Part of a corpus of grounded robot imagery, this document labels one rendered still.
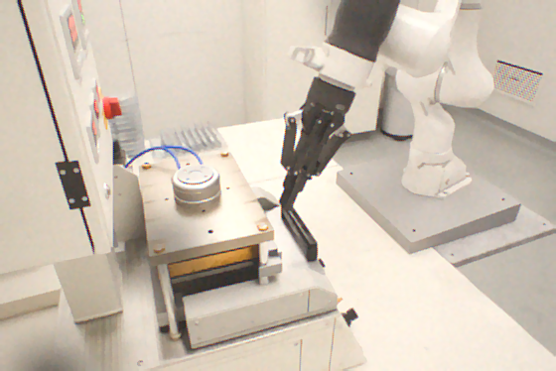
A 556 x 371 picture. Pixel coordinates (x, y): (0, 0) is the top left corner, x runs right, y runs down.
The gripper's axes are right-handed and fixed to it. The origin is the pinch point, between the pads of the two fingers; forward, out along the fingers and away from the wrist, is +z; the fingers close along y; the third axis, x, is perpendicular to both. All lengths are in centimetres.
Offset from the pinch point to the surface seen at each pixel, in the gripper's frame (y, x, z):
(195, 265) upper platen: -16.7, -9.5, 11.0
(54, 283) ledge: -35, 24, 45
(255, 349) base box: -4.3, -16.0, 22.4
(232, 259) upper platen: -11.0, -9.6, 9.3
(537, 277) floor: 182, 41, 43
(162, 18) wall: 2, 243, 2
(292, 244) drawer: 4.2, -1.2, 10.8
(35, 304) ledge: -38, 21, 49
